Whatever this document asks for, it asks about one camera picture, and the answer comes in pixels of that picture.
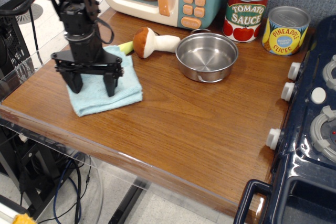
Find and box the ice cream scoop yellow handle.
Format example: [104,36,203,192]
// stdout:
[118,41,133,55]

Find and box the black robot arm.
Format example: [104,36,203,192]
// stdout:
[1,0,123,97]

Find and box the dark blue toy stove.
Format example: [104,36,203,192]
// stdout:
[234,16,335,223]

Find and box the small steel pot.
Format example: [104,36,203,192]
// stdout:
[175,29,238,83]

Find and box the blue cable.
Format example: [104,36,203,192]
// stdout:
[52,153,82,224]

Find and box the tomato sauce can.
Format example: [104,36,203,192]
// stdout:
[223,0,268,42]

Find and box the plush toy mushroom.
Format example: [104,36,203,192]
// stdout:
[133,27,181,59]

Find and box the pineapple slices can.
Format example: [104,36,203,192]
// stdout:
[262,6,311,56]

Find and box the yellow sponge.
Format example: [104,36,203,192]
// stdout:
[12,214,36,224]

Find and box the light blue cloth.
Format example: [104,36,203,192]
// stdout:
[67,46,143,117]

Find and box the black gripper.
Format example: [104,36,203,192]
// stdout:
[51,31,124,97]

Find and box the white stove knob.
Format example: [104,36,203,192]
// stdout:
[266,129,281,150]
[287,62,301,81]
[281,82,295,102]

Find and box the black cable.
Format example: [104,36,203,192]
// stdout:
[36,155,92,224]

